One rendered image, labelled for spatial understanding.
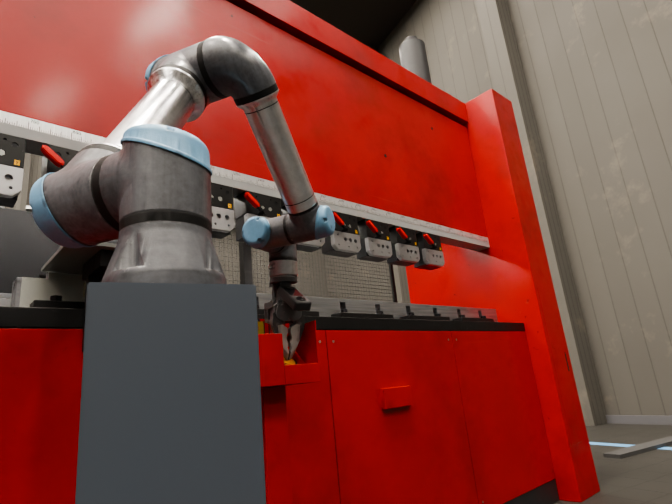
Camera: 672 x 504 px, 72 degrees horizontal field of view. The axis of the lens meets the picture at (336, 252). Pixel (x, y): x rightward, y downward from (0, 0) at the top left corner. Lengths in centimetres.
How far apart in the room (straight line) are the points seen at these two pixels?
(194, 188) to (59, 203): 19
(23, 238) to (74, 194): 124
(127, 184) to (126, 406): 27
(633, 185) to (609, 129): 69
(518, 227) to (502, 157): 44
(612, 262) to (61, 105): 513
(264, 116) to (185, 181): 42
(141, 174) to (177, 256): 12
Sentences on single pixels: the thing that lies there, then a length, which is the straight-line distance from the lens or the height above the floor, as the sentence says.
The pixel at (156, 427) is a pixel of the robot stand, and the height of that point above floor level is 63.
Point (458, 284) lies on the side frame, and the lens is 295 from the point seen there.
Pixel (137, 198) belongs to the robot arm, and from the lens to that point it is 62.
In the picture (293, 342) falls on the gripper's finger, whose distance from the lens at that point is 121.
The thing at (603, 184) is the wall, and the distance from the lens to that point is 578.
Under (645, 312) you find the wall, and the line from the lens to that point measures 548.
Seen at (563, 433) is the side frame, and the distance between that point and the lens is 271.
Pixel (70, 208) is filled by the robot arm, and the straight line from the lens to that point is 72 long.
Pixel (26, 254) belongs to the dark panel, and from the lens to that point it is 192.
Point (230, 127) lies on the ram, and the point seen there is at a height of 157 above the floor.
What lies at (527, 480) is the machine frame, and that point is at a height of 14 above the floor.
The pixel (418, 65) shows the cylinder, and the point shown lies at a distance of 316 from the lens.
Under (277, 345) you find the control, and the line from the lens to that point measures 112.
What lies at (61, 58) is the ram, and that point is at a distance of 162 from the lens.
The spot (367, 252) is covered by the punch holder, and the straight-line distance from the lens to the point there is 200.
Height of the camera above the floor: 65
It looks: 16 degrees up
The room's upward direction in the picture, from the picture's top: 6 degrees counter-clockwise
